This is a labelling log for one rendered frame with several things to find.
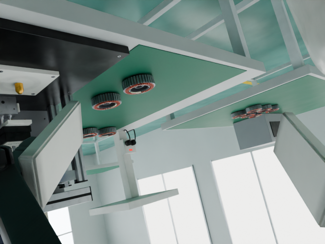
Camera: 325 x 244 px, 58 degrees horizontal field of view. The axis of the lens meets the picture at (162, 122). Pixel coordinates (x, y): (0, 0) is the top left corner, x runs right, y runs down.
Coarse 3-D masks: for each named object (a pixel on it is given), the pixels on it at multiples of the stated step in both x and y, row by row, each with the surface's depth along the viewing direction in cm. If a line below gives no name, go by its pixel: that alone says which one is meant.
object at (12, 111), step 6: (0, 96) 83; (6, 96) 84; (12, 96) 86; (0, 102) 83; (6, 102) 84; (12, 102) 85; (0, 108) 82; (6, 108) 83; (12, 108) 85; (0, 114) 82; (6, 114) 84; (12, 114) 85
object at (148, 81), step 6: (132, 78) 96; (138, 78) 96; (144, 78) 96; (150, 78) 98; (126, 84) 97; (132, 84) 96; (138, 84) 96; (144, 84) 97; (150, 84) 99; (126, 90) 99; (132, 90) 103; (138, 90) 104; (144, 90) 104
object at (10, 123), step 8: (0, 120) 84; (8, 120) 73; (16, 120) 75; (24, 120) 76; (0, 128) 75; (8, 128) 75; (16, 128) 76; (24, 128) 78; (0, 136) 76; (8, 136) 74; (16, 136) 76; (24, 136) 77; (0, 144) 76; (8, 144) 77; (16, 144) 79
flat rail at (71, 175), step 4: (68, 172) 88; (72, 172) 89; (64, 176) 87; (68, 176) 88; (72, 176) 89; (76, 176) 90; (60, 180) 86; (64, 180) 87; (68, 180) 88; (72, 180) 89
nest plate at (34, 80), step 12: (0, 72) 67; (12, 72) 69; (24, 72) 70; (36, 72) 72; (48, 72) 74; (0, 84) 73; (12, 84) 75; (24, 84) 77; (36, 84) 78; (48, 84) 80
